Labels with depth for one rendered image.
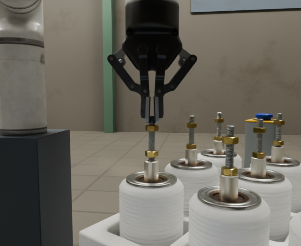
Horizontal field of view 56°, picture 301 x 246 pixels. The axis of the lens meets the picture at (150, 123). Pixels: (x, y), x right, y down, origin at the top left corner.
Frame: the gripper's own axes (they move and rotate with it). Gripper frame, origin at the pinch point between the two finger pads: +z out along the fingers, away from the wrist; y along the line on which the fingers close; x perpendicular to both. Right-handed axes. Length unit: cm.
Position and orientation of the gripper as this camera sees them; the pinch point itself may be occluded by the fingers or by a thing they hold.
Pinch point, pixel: (151, 109)
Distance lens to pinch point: 41.1
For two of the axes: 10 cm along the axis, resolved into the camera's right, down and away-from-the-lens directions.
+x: 0.1, 1.0, -9.9
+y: -10.0, 0.0, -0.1
